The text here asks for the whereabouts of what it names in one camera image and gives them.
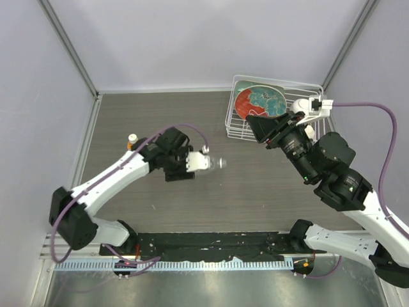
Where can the white wire dish rack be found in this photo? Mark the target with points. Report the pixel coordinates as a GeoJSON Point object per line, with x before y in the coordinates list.
{"type": "Point", "coordinates": [237, 128]}

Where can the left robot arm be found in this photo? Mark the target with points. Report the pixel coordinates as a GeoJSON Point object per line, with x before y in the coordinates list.
{"type": "Point", "coordinates": [73, 212]}

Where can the red and teal plate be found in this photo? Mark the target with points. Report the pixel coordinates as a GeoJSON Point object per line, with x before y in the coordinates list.
{"type": "Point", "coordinates": [251, 98]}

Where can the clear plastic bottle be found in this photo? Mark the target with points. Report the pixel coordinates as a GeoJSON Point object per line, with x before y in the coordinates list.
{"type": "Point", "coordinates": [213, 163]}

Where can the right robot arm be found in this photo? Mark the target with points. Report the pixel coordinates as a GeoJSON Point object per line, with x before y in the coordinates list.
{"type": "Point", "coordinates": [325, 164]}

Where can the slotted cable duct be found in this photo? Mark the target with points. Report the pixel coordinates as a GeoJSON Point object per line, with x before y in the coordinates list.
{"type": "Point", "coordinates": [115, 264]}

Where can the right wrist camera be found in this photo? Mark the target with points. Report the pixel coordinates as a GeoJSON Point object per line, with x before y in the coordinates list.
{"type": "Point", "coordinates": [320, 109]}

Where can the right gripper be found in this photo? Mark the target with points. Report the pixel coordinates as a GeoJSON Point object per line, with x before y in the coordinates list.
{"type": "Point", "coordinates": [272, 128]}

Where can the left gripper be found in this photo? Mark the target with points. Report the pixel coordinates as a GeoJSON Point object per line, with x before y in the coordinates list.
{"type": "Point", "coordinates": [182, 173]}

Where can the upper white bowl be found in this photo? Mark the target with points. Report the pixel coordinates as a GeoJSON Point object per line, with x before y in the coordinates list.
{"type": "Point", "coordinates": [301, 106]}

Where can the white bowl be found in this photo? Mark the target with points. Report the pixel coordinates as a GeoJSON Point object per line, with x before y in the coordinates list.
{"type": "Point", "coordinates": [301, 106]}
{"type": "Point", "coordinates": [310, 131]}

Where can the lower white bowl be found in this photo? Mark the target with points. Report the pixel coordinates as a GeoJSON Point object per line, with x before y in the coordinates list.
{"type": "Point", "coordinates": [310, 131]}

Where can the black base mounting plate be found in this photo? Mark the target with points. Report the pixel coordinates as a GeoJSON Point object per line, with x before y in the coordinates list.
{"type": "Point", "coordinates": [216, 247]}

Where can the white bottle cap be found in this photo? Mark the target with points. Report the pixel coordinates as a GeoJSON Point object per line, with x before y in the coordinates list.
{"type": "Point", "coordinates": [132, 138]}

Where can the aluminium frame rail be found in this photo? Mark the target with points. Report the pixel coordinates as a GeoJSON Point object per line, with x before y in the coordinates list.
{"type": "Point", "coordinates": [61, 247]}

